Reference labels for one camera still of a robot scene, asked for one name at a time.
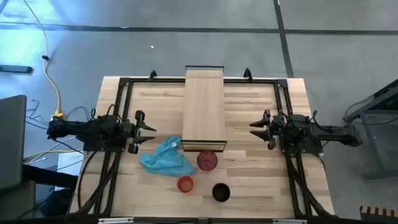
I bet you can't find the blue cloth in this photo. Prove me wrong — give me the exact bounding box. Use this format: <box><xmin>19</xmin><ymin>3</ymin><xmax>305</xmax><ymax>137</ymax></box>
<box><xmin>139</xmin><ymin>136</ymin><xmax>197</xmax><ymax>178</ymax></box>

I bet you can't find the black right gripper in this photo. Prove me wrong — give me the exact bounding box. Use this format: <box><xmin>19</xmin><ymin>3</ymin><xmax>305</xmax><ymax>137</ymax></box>
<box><xmin>249</xmin><ymin>108</ymin><xmax>285</xmax><ymax>151</ymax></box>

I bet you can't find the small orange plastic cup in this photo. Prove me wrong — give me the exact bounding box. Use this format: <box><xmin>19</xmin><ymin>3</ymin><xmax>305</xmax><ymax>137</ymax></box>
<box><xmin>177</xmin><ymin>175</ymin><xmax>195</xmax><ymax>194</ymax></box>

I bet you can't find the orange black striped object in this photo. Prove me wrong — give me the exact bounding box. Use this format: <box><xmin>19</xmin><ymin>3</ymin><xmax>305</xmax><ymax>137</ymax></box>
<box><xmin>359</xmin><ymin>205</ymin><xmax>398</xmax><ymax>223</ymax></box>

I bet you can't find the grey metal desk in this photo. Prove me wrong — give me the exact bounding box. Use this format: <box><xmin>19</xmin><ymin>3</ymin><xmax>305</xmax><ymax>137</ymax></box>
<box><xmin>343</xmin><ymin>79</ymin><xmax>398</xmax><ymax>181</ymax></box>

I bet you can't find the yellow cable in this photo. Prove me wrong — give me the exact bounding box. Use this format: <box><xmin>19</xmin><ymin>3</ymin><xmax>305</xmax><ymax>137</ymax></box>
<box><xmin>22</xmin><ymin>0</ymin><xmax>65</xmax><ymax>119</ymax></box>

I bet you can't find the silver bracket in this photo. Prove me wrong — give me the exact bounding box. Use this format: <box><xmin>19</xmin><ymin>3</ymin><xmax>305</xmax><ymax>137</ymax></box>
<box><xmin>272</xmin><ymin>218</ymin><xmax>308</xmax><ymax>224</ymax></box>
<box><xmin>98</xmin><ymin>217</ymin><xmax>135</xmax><ymax>224</ymax></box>

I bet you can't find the black cable bundle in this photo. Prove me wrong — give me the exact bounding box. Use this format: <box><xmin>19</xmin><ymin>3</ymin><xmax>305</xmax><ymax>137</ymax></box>
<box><xmin>76</xmin><ymin>151</ymin><xmax>123</xmax><ymax>216</ymax></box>
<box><xmin>285</xmin><ymin>154</ymin><xmax>331</xmax><ymax>218</ymax></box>

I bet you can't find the translucent red faceted cup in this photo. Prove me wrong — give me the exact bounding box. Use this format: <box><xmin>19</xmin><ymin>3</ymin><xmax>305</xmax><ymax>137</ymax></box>
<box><xmin>197</xmin><ymin>150</ymin><xmax>219</xmax><ymax>172</ymax></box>

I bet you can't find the wooden shelf with black frame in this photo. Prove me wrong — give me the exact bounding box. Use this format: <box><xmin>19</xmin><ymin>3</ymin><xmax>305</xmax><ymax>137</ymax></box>
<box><xmin>181</xmin><ymin>65</ymin><xmax>228</xmax><ymax>153</ymax></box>

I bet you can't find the black plastic cup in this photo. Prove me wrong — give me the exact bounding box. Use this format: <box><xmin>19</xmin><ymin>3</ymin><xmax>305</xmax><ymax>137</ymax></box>
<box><xmin>211</xmin><ymin>182</ymin><xmax>231</xmax><ymax>203</ymax></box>

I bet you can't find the white paper sheet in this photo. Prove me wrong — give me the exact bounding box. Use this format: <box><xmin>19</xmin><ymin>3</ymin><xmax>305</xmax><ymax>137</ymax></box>
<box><xmin>57</xmin><ymin>151</ymin><xmax>85</xmax><ymax>177</ymax></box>

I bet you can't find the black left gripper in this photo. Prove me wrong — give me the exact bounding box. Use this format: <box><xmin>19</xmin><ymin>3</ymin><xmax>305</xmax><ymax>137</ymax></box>
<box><xmin>123</xmin><ymin>110</ymin><xmax>157</xmax><ymax>155</ymax></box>

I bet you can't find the grey panel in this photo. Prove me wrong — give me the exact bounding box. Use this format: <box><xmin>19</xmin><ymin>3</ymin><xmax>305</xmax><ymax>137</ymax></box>
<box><xmin>0</xmin><ymin>95</ymin><xmax>28</xmax><ymax>191</ymax></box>

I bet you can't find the flat black floor strip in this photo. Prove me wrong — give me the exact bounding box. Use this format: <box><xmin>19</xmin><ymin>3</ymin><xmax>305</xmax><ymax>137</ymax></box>
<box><xmin>0</xmin><ymin>64</ymin><xmax>34</xmax><ymax>75</ymax></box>

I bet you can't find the black bag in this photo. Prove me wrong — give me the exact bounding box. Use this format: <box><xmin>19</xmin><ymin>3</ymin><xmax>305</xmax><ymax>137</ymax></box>
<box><xmin>40</xmin><ymin>187</ymin><xmax>75</xmax><ymax>218</ymax></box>

